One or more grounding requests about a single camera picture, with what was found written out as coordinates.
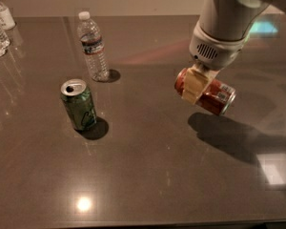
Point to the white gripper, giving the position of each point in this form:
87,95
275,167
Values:
216,52

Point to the red coke can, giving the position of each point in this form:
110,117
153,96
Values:
216,99

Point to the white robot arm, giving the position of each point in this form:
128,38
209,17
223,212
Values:
236,11

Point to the green soda can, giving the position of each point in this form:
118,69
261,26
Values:
77,99

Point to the clear plastic water bottle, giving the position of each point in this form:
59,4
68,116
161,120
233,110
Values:
93,47

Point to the white labelled bottle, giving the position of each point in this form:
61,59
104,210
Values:
6,19

